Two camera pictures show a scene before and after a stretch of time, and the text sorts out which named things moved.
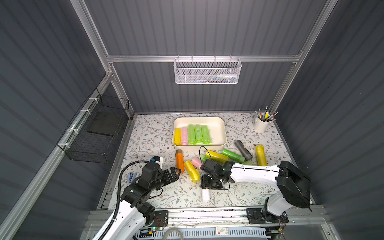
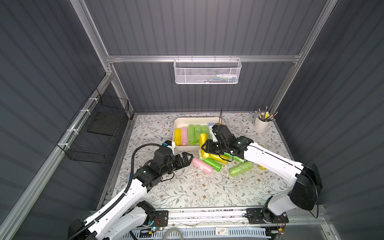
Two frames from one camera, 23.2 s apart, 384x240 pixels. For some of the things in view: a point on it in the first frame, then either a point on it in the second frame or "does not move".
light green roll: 198,134 does not move
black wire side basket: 92,135 does not move
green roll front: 206,135 does not move
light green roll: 191,134 does not move
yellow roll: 217,156 does not move
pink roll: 184,138 does not move
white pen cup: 260,125 does not move
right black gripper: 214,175 → 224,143
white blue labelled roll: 205,194 → 210,125
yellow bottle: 177,136 does not move
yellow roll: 194,173 → 203,138
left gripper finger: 175,173 → 184,161
